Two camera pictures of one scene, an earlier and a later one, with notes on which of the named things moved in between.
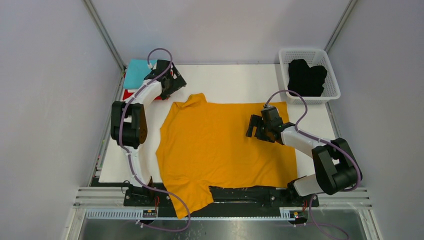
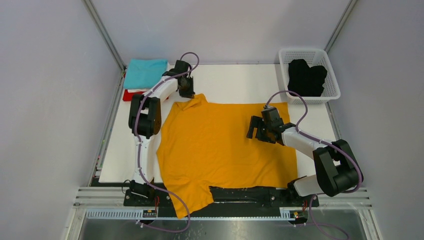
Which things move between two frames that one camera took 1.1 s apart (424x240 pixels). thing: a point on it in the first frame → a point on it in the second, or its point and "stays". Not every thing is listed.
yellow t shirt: [202, 144] stays
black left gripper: [177, 83] → [189, 93]
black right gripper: [257, 121] stays
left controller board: [149, 213] stays
